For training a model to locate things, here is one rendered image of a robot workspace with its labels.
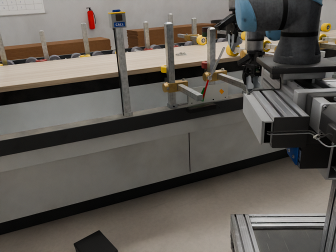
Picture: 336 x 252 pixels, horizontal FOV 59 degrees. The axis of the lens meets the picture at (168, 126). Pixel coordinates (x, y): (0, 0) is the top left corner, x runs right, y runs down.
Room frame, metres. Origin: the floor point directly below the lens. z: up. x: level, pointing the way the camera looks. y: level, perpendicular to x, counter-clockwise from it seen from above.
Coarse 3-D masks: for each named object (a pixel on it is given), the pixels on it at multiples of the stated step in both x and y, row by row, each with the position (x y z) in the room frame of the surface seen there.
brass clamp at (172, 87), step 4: (176, 80) 1.64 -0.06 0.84; (180, 80) 1.64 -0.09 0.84; (164, 84) 1.58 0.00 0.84; (168, 84) 1.58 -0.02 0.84; (172, 84) 1.59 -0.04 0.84; (176, 84) 1.60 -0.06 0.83; (184, 84) 1.61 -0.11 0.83; (164, 88) 1.58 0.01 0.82; (168, 88) 1.57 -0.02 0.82; (172, 88) 1.59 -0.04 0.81; (176, 88) 1.60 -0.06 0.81
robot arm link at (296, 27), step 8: (288, 0) 0.99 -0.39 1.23; (296, 0) 0.99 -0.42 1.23; (304, 0) 0.98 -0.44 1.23; (312, 0) 0.98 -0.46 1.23; (320, 0) 0.99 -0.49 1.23; (288, 8) 0.98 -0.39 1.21; (296, 8) 0.98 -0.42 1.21; (304, 8) 0.98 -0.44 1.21; (312, 8) 0.98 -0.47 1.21; (320, 8) 1.00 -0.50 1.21; (288, 16) 0.98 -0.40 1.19; (296, 16) 0.98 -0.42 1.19; (304, 16) 0.98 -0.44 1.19; (312, 16) 0.98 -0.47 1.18; (288, 24) 1.00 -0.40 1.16; (296, 24) 0.99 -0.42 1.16; (304, 24) 0.98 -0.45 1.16; (312, 24) 0.98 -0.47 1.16
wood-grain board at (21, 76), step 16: (320, 32) 3.05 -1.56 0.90; (176, 48) 2.50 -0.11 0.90; (192, 48) 2.45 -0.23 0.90; (16, 64) 2.15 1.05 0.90; (32, 64) 2.11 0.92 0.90; (48, 64) 2.08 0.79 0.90; (64, 64) 2.04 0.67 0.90; (80, 64) 2.00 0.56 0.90; (96, 64) 1.97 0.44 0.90; (112, 64) 1.94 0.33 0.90; (128, 64) 1.90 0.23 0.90; (144, 64) 1.87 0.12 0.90; (160, 64) 1.84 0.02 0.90; (176, 64) 1.83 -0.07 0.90; (192, 64) 1.87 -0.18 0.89; (0, 80) 1.64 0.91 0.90; (16, 80) 1.62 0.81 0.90; (32, 80) 1.59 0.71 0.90; (48, 80) 1.57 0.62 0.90; (64, 80) 1.60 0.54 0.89; (80, 80) 1.63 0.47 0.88
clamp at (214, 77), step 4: (204, 72) 1.69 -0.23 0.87; (208, 72) 1.68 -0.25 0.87; (216, 72) 1.68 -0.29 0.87; (220, 72) 1.69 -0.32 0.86; (224, 72) 1.70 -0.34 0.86; (204, 76) 1.68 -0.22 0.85; (212, 76) 1.67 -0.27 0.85; (216, 76) 1.68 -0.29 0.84; (204, 80) 1.68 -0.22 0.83; (212, 80) 1.67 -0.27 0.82
